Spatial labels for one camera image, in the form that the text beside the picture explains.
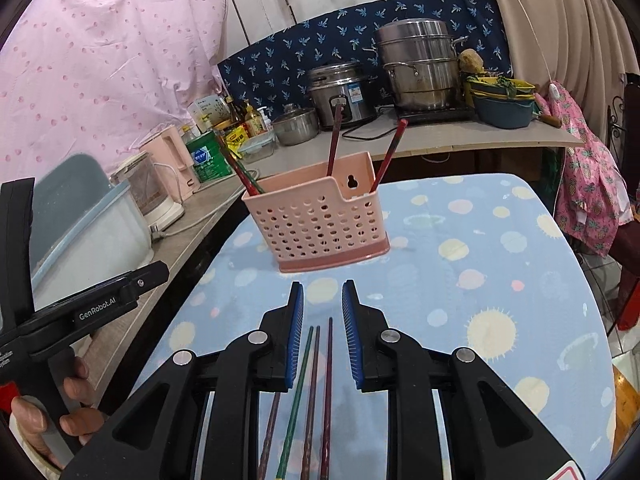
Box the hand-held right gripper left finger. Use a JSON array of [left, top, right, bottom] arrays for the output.
[[60, 282, 305, 480]]

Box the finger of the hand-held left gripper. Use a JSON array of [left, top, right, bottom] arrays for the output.
[[0, 177, 37, 333], [30, 260, 171, 318]]

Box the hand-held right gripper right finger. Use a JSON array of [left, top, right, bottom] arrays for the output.
[[341, 280, 573, 480]]

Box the green chopstick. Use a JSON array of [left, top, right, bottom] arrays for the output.
[[274, 326, 315, 480]]

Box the pink perforated utensil basket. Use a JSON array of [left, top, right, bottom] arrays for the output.
[[241, 151, 391, 274]]

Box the brown chopstick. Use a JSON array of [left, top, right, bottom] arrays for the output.
[[256, 391, 282, 480], [299, 326, 321, 480]]

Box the maroon chopstick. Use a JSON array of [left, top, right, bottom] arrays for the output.
[[326, 101, 347, 177], [320, 317, 334, 480]]

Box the red chopstick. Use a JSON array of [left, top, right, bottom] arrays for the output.
[[217, 137, 263, 196], [370, 119, 409, 194]]

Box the person's left hand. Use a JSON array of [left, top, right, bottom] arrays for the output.
[[9, 356, 109, 471]]

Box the white dish box blue lid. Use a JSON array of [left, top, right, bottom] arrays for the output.
[[27, 152, 153, 301]]

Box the pink electric kettle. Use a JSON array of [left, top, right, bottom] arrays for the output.
[[140, 126, 202, 199]]

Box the light blue dotted tablecloth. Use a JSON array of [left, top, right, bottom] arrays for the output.
[[135, 172, 618, 480]]

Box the yellow packet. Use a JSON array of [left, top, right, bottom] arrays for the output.
[[222, 126, 249, 153]]

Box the glass container with lid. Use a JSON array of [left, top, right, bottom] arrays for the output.
[[237, 132, 277, 163]]

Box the white carton box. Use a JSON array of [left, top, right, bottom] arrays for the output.
[[187, 96, 228, 133]]

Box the dark sauce bottle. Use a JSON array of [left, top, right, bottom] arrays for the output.
[[225, 96, 246, 131]]

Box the yellow dish soap bottle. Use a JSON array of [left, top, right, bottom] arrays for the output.
[[245, 105, 271, 137]]

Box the pink dotted curtain cloth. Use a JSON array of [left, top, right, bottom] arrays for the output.
[[0, 0, 231, 186]]

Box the small steel pot with lid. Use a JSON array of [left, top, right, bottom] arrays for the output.
[[271, 103, 321, 147]]

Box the black induction cooktop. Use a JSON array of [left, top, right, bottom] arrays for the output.
[[375, 105, 476, 127]]

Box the steel rice cooker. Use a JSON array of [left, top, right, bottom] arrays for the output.
[[306, 61, 379, 130]]

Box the blue plastic basin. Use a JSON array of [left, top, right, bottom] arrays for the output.
[[472, 94, 537, 130]]

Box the navy patterned cloth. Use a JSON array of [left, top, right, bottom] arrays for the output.
[[217, 0, 513, 111]]

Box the red cardboard box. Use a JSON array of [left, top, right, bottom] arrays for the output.
[[617, 280, 640, 332]]

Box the pink floral garment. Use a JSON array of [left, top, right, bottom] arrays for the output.
[[547, 82, 636, 257]]

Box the large steel steamer pot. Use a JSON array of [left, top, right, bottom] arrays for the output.
[[370, 17, 471, 113]]

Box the yellow plastic basket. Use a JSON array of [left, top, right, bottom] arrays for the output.
[[464, 75, 537, 98]]

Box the brown sponge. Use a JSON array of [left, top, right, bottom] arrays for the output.
[[459, 48, 484, 75]]

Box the beige curtain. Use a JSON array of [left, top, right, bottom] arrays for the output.
[[477, 0, 640, 111]]

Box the white power cable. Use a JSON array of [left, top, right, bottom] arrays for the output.
[[165, 192, 246, 237]]

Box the wooden handle tool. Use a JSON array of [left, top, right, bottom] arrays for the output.
[[534, 109, 567, 129]]

